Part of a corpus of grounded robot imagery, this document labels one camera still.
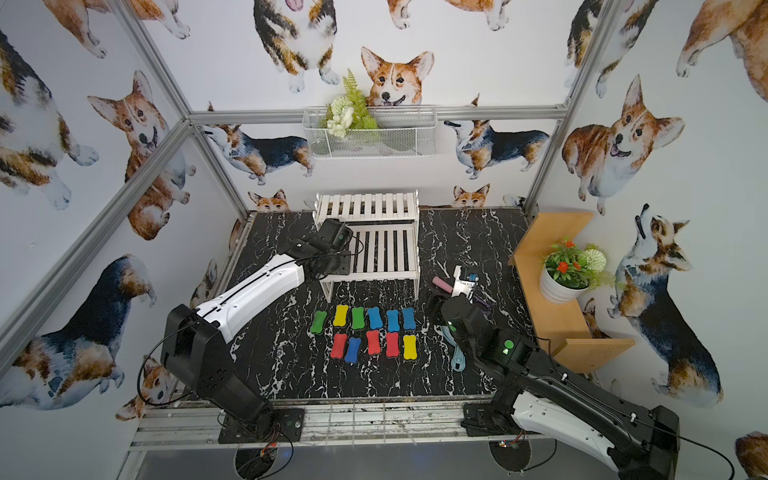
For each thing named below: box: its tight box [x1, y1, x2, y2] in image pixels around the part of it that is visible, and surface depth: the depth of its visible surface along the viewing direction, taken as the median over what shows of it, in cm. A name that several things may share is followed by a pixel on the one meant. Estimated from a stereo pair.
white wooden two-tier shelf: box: [312, 189, 421, 303], surface depth 90 cm
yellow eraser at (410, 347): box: [403, 334, 417, 360], surface depth 87 cm
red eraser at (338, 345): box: [331, 333, 347, 359], surface depth 87 cm
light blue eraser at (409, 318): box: [402, 307, 416, 330], surface depth 93 cm
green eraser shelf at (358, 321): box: [352, 306, 365, 330], surface depth 92 cm
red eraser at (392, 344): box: [386, 332, 400, 357], surface depth 88 cm
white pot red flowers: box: [539, 237, 616, 304], surface depth 80 cm
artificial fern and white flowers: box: [319, 68, 379, 139], surface depth 82 cm
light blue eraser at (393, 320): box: [386, 309, 400, 332], surface depth 92 cm
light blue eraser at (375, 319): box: [368, 306, 383, 329], surface depth 92 cm
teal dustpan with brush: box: [441, 325, 466, 372], surface depth 83 cm
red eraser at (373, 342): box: [366, 330, 382, 355], surface depth 89 cm
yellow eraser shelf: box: [333, 304, 349, 327], surface depth 94 cm
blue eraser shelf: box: [344, 337, 361, 363], surface depth 86 cm
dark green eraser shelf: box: [310, 310, 328, 334], surface depth 92 cm
